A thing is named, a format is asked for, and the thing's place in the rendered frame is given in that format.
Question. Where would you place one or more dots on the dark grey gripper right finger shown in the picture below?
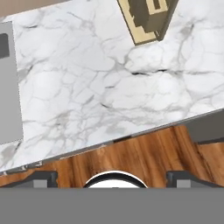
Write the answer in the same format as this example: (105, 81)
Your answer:
(180, 178)

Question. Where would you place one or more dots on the tan wooden knife block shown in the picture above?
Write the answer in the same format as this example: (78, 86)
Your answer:
(147, 19)

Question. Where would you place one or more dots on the grey dishwasher door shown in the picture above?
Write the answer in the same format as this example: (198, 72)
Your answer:
(208, 127)

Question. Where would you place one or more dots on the white and black round object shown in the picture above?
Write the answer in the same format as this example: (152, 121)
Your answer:
(115, 180)

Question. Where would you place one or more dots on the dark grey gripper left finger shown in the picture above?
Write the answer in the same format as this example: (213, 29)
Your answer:
(43, 178)

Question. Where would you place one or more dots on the grey sink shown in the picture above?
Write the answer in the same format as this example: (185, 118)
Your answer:
(8, 84)

